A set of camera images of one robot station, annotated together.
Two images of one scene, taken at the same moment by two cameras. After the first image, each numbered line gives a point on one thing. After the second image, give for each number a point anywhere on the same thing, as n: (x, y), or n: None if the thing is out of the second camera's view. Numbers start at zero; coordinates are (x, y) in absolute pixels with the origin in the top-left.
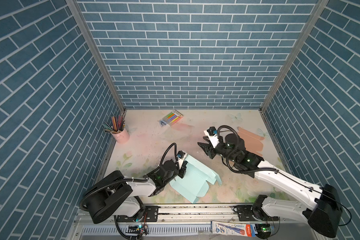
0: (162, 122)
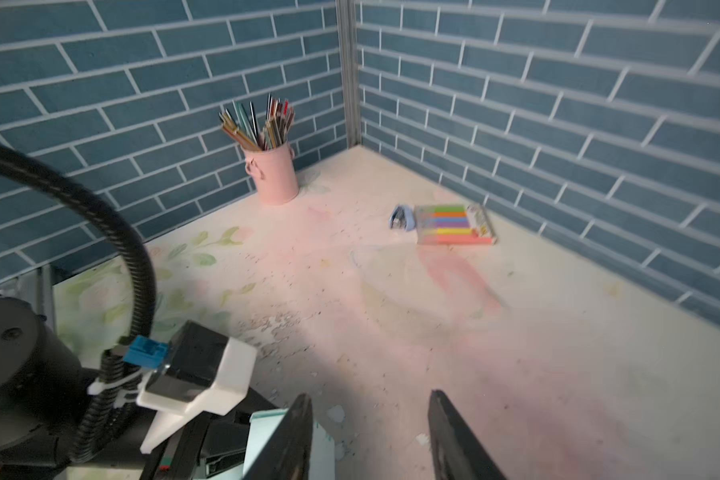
0: (402, 216)
